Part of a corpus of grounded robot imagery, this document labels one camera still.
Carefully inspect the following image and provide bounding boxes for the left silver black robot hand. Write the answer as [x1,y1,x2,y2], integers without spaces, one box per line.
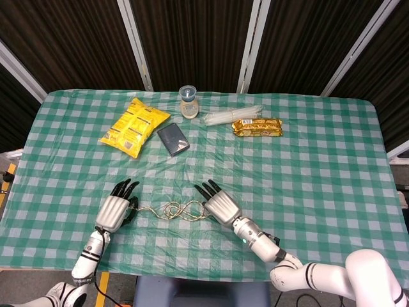
[95,178,141,232]

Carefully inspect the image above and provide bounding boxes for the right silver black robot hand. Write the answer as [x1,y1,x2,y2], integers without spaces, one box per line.
[194,179,242,228]

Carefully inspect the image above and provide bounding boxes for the braided beige patterned rope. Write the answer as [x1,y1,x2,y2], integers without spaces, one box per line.
[135,200,213,223]

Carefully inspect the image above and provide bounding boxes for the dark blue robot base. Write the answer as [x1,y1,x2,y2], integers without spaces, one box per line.
[132,275,272,307]

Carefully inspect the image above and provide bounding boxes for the green white checkered tablecloth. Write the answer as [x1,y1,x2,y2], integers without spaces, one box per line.
[0,89,409,283]

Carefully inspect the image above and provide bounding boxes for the dark blue flat case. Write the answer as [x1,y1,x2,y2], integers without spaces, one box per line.
[156,122,190,157]

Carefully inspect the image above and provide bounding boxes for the yellow snack chip bag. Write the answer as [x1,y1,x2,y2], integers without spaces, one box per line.
[97,97,171,159]

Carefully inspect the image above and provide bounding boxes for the gold foil biscuit pack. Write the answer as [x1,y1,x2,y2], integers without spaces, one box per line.
[231,118,284,138]

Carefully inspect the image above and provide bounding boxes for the bundle of clear plastic straws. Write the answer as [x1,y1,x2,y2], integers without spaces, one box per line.
[203,104,265,127]

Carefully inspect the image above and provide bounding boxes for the small glass jar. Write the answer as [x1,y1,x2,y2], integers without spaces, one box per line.
[178,84,200,120]

